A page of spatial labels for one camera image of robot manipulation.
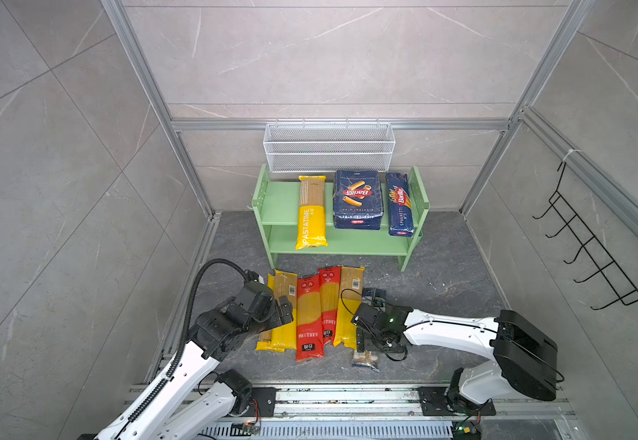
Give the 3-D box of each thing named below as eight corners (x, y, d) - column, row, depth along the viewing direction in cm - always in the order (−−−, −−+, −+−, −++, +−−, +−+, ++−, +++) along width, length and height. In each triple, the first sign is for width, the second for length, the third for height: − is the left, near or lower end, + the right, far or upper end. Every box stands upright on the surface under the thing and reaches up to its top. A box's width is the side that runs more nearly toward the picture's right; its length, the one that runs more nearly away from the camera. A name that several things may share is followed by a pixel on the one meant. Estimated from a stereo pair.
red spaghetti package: (318, 344, 85) (318, 341, 82) (319, 271, 102) (319, 266, 100) (342, 344, 85) (343, 341, 82) (339, 271, 102) (340, 266, 100)
